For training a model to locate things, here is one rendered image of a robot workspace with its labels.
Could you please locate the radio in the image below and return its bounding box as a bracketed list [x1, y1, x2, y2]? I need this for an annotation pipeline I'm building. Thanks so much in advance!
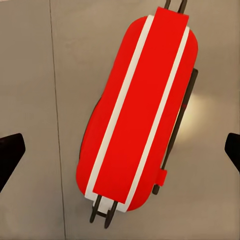
[76, 0, 198, 229]

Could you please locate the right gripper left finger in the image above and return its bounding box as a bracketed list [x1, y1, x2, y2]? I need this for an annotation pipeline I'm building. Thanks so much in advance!
[0, 133, 26, 192]

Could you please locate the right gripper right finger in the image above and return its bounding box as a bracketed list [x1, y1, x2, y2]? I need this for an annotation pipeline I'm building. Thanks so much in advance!
[224, 132, 240, 172]

